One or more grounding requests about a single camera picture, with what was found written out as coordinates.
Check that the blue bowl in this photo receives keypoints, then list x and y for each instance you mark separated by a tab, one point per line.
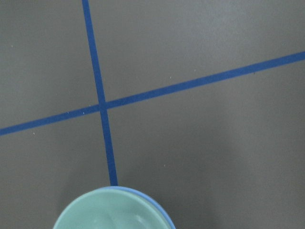
149	199

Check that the green bowl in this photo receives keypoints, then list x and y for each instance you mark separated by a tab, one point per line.
110	209

